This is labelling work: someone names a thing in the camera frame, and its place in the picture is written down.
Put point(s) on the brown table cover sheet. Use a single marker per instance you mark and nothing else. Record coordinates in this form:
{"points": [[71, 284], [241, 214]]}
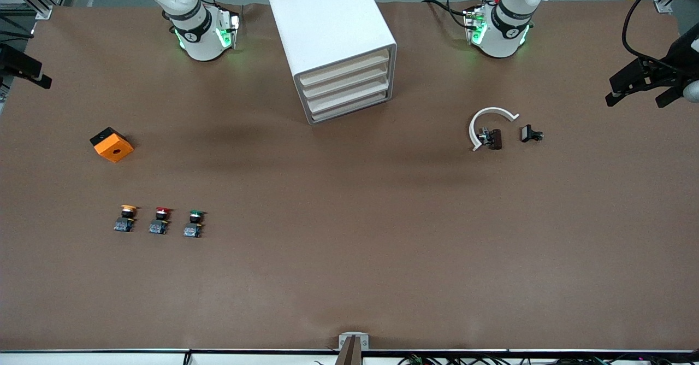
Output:
{"points": [[349, 245]]}

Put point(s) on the white drawer cabinet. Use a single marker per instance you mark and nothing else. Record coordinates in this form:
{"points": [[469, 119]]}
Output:
{"points": [[322, 21]]}

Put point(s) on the orange button box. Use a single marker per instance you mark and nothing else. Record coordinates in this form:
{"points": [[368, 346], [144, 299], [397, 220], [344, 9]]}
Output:
{"points": [[114, 151]]}

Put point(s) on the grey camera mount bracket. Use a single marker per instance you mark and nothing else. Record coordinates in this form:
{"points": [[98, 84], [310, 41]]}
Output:
{"points": [[353, 348]]}

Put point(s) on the yellow push button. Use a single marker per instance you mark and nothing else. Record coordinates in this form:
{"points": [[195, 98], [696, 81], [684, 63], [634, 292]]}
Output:
{"points": [[126, 217]]}

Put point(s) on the cream cabinet drawer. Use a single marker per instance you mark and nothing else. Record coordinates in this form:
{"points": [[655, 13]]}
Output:
{"points": [[327, 98], [327, 74], [327, 110], [327, 86]]}

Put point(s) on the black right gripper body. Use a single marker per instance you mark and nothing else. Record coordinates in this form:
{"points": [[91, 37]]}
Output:
{"points": [[11, 62]]}

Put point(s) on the white table edge rail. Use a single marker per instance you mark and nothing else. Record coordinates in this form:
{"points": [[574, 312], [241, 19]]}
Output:
{"points": [[109, 358]]}

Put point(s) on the green push button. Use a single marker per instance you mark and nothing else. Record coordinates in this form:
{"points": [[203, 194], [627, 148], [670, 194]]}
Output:
{"points": [[193, 224]]}

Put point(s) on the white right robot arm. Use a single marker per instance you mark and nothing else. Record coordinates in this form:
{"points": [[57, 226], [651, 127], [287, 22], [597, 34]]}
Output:
{"points": [[199, 42]]}

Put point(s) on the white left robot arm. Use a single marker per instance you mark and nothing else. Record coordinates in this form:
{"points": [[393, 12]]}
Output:
{"points": [[499, 42]]}

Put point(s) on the red push button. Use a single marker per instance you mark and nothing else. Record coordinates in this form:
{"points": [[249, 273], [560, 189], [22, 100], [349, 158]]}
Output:
{"points": [[160, 220]]}

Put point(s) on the white curved plastic bracket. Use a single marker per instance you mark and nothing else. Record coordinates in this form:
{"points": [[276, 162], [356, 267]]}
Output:
{"points": [[473, 130]]}

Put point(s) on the dark brown switch component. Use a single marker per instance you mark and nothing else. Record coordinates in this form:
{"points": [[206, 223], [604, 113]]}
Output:
{"points": [[495, 139]]}

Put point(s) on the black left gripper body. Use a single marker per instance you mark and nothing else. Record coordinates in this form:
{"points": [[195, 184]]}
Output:
{"points": [[677, 64]]}

